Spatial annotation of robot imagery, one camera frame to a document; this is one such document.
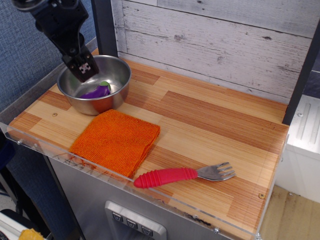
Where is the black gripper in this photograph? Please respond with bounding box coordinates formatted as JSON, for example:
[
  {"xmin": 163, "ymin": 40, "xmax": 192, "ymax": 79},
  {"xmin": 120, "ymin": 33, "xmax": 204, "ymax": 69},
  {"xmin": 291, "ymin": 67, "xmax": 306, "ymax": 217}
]
[{"xmin": 30, "ymin": 0, "xmax": 99, "ymax": 83}]

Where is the stainless steel pot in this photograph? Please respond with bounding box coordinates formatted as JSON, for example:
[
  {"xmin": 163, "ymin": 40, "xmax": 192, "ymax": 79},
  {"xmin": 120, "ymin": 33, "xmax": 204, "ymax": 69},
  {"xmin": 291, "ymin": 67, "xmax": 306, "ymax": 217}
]
[{"xmin": 57, "ymin": 55, "xmax": 132, "ymax": 116}]

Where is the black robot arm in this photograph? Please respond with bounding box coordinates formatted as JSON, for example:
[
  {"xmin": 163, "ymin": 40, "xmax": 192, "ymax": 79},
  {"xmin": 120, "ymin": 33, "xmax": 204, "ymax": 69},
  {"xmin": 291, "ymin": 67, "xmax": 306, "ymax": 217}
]
[{"xmin": 12, "ymin": 0, "xmax": 99, "ymax": 82}]

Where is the purple toy eggplant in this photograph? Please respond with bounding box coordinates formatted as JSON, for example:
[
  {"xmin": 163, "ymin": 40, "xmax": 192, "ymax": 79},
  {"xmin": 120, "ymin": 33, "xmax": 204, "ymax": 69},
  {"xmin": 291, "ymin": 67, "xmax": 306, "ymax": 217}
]
[{"xmin": 79, "ymin": 81, "xmax": 111, "ymax": 99}]

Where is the orange folded cloth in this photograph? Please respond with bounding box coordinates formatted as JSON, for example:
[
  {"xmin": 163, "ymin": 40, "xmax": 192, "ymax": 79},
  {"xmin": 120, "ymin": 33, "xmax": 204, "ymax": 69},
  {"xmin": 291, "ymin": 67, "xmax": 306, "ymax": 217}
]
[{"xmin": 69, "ymin": 109, "xmax": 161, "ymax": 178}]

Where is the stainless steel cabinet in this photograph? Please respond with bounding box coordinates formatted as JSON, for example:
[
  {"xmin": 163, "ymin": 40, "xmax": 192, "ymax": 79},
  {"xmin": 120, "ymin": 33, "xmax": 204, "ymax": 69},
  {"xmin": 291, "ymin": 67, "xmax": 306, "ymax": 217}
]
[{"xmin": 46, "ymin": 157, "xmax": 229, "ymax": 240}]

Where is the silver button control panel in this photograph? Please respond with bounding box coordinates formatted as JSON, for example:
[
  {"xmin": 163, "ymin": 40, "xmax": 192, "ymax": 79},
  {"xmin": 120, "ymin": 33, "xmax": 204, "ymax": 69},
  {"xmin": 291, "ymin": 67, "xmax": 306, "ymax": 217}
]
[{"xmin": 104, "ymin": 200, "xmax": 167, "ymax": 240}]

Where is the white side unit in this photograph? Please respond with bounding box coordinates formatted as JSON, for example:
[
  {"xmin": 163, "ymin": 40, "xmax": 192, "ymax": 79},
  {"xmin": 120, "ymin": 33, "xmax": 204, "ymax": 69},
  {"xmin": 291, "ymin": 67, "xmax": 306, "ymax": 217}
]
[{"xmin": 275, "ymin": 95, "xmax": 320, "ymax": 203}]

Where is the dark left upright post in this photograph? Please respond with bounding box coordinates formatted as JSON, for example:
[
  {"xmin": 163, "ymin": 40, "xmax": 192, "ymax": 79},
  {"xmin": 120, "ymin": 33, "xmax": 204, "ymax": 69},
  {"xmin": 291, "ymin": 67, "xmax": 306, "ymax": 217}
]
[{"xmin": 91, "ymin": 0, "xmax": 118, "ymax": 57}]

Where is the dark upright post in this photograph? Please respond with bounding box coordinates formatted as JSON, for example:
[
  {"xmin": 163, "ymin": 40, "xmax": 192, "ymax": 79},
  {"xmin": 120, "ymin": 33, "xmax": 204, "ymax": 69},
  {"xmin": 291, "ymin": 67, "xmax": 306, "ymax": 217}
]
[
  {"xmin": 91, "ymin": 0, "xmax": 118, "ymax": 57},
  {"xmin": 282, "ymin": 0, "xmax": 320, "ymax": 125}
]

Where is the red handled metal fork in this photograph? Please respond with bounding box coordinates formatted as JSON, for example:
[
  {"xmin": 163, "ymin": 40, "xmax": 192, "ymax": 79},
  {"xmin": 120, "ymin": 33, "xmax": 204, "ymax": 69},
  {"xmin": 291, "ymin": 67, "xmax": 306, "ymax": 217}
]
[{"xmin": 133, "ymin": 162, "xmax": 236, "ymax": 189}]

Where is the dark right upright post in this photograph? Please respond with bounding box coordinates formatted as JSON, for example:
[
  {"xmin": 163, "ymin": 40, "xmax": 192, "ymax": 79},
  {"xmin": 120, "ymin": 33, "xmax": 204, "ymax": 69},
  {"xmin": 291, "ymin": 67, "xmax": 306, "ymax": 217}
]
[{"xmin": 282, "ymin": 0, "xmax": 320, "ymax": 125}]

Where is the clear acrylic guard rail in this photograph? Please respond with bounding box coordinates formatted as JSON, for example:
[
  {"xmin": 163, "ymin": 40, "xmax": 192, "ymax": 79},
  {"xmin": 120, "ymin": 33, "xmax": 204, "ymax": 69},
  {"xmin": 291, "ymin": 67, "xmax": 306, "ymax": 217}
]
[{"xmin": 0, "ymin": 123, "xmax": 280, "ymax": 240}]

